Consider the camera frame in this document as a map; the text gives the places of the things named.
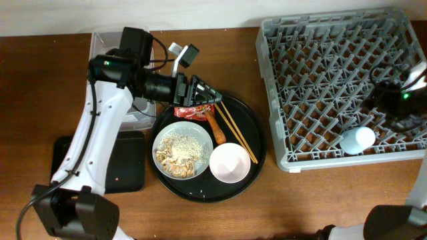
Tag orange carrot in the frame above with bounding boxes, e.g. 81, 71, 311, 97
204, 111, 226, 145

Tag black rectangular tray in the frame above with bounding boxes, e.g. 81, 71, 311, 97
61, 131, 145, 195

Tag grey dishwasher rack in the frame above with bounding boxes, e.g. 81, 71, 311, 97
256, 9, 426, 173

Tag red snack wrapper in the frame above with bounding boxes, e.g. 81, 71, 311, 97
173, 104, 215, 121

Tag round black tray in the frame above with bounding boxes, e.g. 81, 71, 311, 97
149, 93, 267, 203

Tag clear plastic storage bin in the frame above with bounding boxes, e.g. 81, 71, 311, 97
89, 32, 156, 131

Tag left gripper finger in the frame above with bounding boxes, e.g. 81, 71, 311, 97
191, 95, 222, 107
191, 75, 222, 100

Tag blue plastic cup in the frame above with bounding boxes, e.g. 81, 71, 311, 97
339, 127, 376, 155

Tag wooden chopstick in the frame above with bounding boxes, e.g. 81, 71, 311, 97
220, 101, 259, 165
213, 103, 257, 165

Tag grey plate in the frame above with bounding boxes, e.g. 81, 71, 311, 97
151, 121, 214, 181

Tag rice and nut scraps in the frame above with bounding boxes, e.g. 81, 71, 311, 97
154, 131, 211, 179

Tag white small bowl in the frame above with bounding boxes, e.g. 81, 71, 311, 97
209, 143, 252, 183

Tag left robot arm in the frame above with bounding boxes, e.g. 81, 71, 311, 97
29, 27, 222, 240

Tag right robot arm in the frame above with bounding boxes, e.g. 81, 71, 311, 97
315, 81, 426, 239

